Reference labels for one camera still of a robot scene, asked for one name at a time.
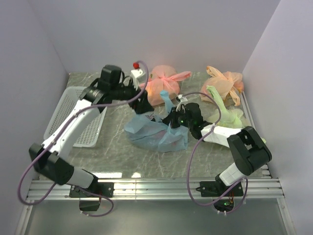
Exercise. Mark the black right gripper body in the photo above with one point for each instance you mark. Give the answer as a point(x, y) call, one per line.
point(181, 119)

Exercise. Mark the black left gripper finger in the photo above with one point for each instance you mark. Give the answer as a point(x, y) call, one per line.
point(137, 107)
point(146, 106)

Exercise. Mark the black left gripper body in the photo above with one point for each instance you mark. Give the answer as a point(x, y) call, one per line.
point(126, 93)

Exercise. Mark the blue printed plastic bag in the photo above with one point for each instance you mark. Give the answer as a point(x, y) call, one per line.
point(147, 131)

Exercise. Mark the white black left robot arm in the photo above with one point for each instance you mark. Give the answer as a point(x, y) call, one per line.
point(109, 90)

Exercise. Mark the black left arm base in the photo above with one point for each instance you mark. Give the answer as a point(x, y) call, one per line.
point(90, 198)

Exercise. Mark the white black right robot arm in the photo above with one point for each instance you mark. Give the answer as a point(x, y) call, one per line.
point(248, 150)

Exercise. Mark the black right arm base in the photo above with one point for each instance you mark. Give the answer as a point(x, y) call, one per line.
point(215, 189)

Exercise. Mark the pink tied plastic bag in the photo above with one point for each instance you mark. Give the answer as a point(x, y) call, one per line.
point(164, 78)

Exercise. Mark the green yellow tied plastic bag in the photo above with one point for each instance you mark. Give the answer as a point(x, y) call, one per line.
point(231, 122)

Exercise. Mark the orange tied plastic bag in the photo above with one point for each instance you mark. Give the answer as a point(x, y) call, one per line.
point(228, 84)

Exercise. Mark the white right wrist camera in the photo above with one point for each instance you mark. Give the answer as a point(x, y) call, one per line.
point(180, 101)

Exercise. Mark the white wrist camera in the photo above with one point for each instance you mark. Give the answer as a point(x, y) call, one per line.
point(136, 75)
point(180, 101)

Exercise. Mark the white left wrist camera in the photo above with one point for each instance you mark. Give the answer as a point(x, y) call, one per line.
point(136, 75)

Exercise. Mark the aluminium front rail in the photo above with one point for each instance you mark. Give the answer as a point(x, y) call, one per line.
point(156, 189)

